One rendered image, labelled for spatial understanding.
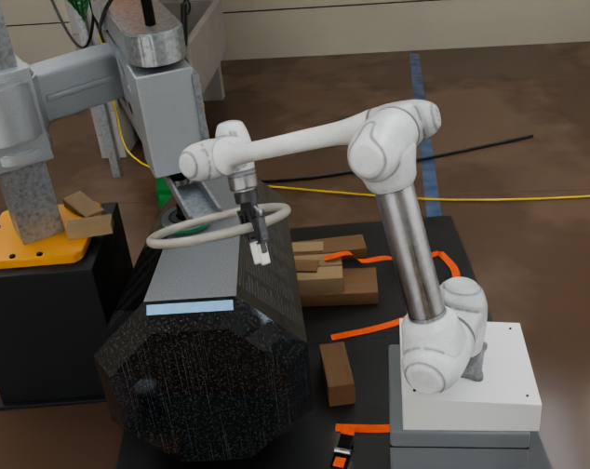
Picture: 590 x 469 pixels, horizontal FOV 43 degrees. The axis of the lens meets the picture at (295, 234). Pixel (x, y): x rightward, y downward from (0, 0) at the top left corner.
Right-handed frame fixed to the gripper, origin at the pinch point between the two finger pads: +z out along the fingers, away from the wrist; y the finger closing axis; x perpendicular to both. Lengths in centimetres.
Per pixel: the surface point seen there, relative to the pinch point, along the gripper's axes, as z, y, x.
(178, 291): 16, 58, 7
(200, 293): 18, 52, 1
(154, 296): 15, 62, 15
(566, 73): -18, 240, -471
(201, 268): 11, 65, -8
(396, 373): 48, -17, -29
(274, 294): 28, 53, -30
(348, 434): 97, 53, -49
